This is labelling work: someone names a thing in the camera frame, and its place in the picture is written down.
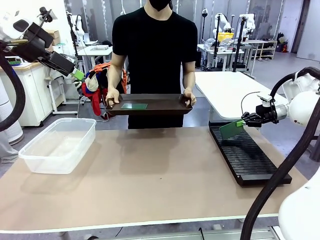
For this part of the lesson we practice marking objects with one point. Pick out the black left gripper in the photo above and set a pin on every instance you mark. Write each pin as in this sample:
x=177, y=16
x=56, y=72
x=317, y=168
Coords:
x=60, y=63

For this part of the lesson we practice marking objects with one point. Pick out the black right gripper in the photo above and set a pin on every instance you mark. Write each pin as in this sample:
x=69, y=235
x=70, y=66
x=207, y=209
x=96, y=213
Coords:
x=266, y=115

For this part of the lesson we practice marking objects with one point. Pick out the green perforated PCB board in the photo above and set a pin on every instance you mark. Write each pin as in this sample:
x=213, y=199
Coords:
x=228, y=131
x=134, y=106

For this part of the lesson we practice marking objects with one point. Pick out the dark brown serving tray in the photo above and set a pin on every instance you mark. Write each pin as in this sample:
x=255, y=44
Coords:
x=150, y=112

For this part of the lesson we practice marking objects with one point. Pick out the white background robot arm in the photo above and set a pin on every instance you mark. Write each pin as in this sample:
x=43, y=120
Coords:
x=225, y=23
x=248, y=25
x=78, y=25

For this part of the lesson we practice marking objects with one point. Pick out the person's left forearm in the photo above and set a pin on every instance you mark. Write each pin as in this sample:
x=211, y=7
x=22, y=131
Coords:
x=189, y=75

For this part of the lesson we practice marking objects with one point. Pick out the person's right forearm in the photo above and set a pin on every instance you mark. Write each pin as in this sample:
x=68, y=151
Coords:
x=115, y=77

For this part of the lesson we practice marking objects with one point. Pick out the person's right hand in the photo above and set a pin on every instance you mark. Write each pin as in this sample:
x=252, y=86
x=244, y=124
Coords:
x=113, y=97

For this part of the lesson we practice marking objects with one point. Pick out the person's left hand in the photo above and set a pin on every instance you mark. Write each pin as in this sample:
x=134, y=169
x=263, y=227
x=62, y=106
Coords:
x=190, y=96

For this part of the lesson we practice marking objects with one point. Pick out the colourful clothes pile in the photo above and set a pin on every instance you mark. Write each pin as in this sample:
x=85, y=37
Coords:
x=93, y=85

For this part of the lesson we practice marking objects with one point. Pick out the white background workbench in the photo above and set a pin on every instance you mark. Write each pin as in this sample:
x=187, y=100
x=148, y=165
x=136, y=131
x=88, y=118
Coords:
x=95, y=51
x=225, y=53

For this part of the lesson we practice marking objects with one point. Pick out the black slotted PCB rack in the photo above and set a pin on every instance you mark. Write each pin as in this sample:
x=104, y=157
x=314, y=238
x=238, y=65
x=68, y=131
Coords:
x=245, y=160

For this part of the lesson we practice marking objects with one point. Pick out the white cabinet desk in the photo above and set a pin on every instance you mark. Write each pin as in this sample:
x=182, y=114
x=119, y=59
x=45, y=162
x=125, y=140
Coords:
x=35, y=95

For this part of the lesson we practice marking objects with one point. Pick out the cardboard box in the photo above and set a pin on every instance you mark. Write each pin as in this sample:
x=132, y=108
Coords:
x=53, y=34

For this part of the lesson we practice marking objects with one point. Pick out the small green pad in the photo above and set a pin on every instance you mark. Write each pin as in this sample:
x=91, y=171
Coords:
x=12, y=62

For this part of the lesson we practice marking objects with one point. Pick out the wooden shelf unit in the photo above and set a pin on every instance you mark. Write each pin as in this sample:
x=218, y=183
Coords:
x=265, y=48

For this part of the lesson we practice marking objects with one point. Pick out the clear plastic storage box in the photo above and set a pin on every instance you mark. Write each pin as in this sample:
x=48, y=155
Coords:
x=57, y=147

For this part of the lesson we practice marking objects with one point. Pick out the black tripod stand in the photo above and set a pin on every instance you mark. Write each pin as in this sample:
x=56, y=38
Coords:
x=240, y=45

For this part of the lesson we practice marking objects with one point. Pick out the person in black t-shirt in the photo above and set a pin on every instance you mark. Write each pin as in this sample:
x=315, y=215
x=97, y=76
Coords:
x=155, y=62

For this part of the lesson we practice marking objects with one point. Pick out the yellow plastic bin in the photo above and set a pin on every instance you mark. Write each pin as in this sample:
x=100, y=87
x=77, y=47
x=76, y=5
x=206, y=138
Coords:
x=225, y=37

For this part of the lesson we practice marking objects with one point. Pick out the black face mask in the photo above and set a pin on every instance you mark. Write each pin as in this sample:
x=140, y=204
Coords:
x=160, y=4

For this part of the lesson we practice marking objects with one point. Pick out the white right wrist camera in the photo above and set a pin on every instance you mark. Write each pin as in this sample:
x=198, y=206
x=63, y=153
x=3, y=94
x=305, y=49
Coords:
x=264, y=97

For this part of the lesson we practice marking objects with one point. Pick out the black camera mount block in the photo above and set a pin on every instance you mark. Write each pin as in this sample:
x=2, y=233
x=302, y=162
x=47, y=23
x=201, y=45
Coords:
x=40, y=35

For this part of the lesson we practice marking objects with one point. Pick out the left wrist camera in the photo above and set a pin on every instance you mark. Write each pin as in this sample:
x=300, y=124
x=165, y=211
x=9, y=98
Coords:
x=47, y=13

